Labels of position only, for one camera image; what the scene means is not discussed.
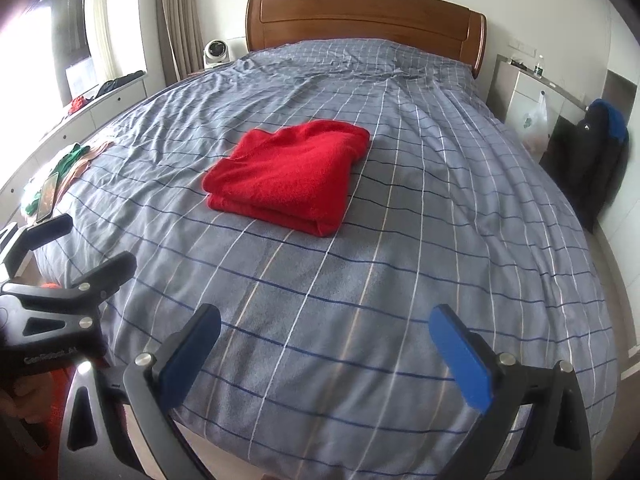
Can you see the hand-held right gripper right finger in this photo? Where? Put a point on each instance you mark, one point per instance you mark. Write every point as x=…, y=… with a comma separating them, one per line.
x=465, y=355

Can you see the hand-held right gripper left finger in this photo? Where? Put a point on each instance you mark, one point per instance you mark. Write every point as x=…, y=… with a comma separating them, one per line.
x=187, y=355

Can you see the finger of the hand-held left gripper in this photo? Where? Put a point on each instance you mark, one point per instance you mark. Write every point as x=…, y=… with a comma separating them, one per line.
x=110, y=272
x=47, y=232

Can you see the red sweater with white print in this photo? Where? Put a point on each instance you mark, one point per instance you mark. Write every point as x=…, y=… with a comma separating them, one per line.
x=285, y=175

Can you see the dark clothes pile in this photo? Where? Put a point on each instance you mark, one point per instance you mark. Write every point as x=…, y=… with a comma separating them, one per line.
x=117, y=84

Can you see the person's left hand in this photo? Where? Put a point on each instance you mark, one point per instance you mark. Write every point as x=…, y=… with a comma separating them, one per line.
x=25, y=397

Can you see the smartphone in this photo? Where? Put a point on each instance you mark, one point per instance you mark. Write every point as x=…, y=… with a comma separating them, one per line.
x=46, y=197

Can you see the green garment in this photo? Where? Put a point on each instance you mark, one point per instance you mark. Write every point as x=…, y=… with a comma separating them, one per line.
x=70, y=157

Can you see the beige garment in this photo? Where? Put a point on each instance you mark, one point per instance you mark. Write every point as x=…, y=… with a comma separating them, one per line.
x=95, y=152

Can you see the grey checked duvet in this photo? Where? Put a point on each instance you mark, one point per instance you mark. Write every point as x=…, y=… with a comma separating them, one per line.
x=350, y=285

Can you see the window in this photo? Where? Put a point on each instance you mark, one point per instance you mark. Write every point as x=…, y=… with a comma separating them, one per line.
x=70, y=25

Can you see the sheer white curtain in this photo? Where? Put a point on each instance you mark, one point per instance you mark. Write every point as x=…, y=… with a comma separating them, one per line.
x=99, y=25

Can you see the black puffer jacket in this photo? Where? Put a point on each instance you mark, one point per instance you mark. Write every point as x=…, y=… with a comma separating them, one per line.
x=590, y=170

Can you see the white plastic bag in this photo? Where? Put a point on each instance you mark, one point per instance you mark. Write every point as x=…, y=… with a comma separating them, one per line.
x=535, y=120

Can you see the small white fan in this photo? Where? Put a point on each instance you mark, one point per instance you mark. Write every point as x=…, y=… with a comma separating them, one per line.
x=216, y=51

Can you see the beige curtain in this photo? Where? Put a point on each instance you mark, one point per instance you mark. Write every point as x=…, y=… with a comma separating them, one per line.
x=182, y=20

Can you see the white bedside desk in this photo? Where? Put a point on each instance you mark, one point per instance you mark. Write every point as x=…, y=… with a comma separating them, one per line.
x=520, y=95

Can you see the blue cloth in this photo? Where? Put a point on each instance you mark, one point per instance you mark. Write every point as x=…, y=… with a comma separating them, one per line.
x=617, y=122

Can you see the green-capped water bottle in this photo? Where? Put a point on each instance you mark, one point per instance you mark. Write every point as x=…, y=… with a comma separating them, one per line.
x=539, y=66

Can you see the wooden headboard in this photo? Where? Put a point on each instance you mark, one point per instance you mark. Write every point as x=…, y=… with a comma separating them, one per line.
x=360, y=20

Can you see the white wall socket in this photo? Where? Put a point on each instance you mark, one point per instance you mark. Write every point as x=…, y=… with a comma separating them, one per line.
x=521, y=47

